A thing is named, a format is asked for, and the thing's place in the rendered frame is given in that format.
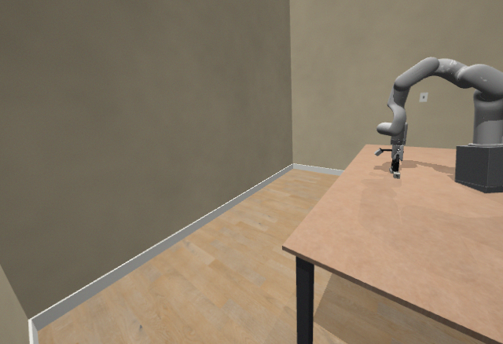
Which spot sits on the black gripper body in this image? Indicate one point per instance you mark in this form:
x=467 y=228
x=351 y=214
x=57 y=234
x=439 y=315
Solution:
x=396 y=152

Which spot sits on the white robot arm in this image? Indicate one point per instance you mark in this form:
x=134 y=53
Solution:
x=488 y=98

